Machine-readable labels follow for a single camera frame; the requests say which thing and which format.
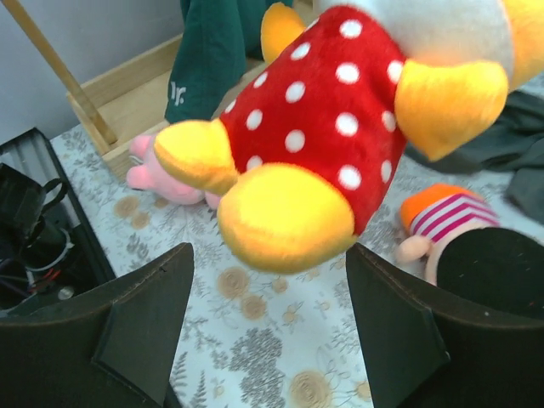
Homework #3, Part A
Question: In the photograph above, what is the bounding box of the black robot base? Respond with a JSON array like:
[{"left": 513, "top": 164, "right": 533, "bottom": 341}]
[{"left": 1, "top": 128, "right": 115, "bottom": 315}]

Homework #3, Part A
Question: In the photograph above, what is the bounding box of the green shirt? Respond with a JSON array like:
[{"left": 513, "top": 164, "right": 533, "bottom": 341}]
[{"left": 164, "top": 0, "right": 272, "bottom": 123}]

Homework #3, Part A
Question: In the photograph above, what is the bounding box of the wooden clothes rack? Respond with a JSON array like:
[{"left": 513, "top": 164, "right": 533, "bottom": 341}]
[{"left": 3, "top": 1, "right": 262, "bottom": 179}]

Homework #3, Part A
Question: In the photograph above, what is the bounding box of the black-haired doll striped shirt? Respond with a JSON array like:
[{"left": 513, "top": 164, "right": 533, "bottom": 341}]
[{"left": 396, "top": 184, "right": 543, "bottom": 320}]

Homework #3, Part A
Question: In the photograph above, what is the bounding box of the floral table mat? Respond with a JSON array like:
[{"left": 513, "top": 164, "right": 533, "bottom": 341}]
[{"left": 49, "top": 127, "right": 544, "bottom": 408}]

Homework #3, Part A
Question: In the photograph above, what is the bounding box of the yellow frog plush small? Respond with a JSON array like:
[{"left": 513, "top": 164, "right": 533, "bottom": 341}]
[{"left": 154, "top": 1, "right": 543, "bottom": 273}]

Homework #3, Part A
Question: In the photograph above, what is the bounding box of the dark grey cloth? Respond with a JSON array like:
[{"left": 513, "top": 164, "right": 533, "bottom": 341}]
[{"left": 405, "top": 91, "right": 543, "bottom": 223}]

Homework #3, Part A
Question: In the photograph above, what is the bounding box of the pink pig plush left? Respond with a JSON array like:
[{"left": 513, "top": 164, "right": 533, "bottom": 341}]
[{"left": 126, "top": 134, "right": 220, "bottom": 210}]

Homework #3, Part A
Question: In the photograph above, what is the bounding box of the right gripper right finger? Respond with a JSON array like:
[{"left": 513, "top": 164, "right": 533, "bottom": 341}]
[{"left": 346, "top": 244, "right": 543, "bottom": 408}]

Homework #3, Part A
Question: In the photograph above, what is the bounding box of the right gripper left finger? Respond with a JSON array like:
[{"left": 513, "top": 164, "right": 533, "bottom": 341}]
[{"left": 1, "top": 243, "right": 194, "bottom": 407}]

